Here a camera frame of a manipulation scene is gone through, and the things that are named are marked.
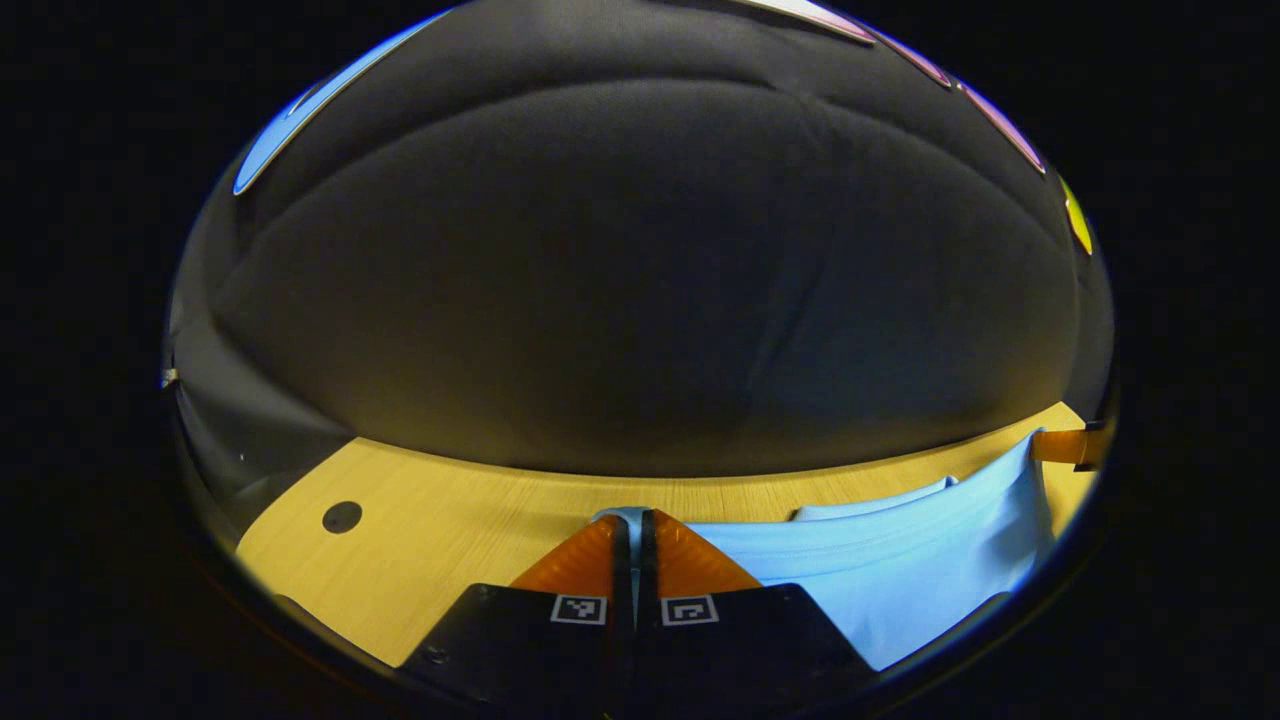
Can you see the light blue T-shirt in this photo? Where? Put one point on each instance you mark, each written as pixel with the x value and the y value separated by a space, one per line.
pixel 900 580

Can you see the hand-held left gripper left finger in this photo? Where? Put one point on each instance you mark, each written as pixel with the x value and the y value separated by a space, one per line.
pixel 621 580

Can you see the black backdrop cloth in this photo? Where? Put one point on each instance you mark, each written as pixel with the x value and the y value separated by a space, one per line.
pixel 640 250

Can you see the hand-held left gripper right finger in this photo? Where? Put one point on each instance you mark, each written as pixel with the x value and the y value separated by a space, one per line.
pixel 648 580

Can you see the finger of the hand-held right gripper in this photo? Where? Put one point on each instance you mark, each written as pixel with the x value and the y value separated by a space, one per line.
pixel 1070 446

